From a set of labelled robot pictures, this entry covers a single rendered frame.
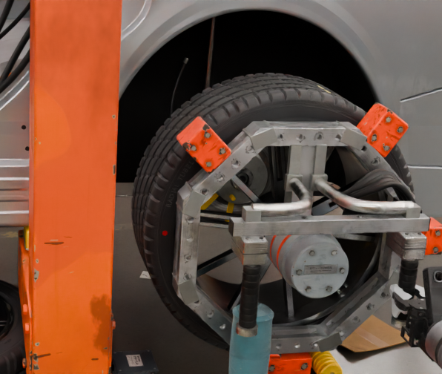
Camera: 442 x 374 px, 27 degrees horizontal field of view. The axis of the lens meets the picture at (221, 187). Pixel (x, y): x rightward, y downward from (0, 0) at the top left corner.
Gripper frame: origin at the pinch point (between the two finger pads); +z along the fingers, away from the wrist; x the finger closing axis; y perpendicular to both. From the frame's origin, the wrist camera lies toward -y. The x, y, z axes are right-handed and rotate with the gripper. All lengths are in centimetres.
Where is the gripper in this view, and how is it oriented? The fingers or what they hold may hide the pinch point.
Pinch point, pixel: (403, 285)
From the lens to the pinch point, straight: 200.2
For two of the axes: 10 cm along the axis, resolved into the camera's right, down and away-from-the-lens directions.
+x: 9.7, -0.1, 2.5
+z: -2.4, -3.1, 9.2
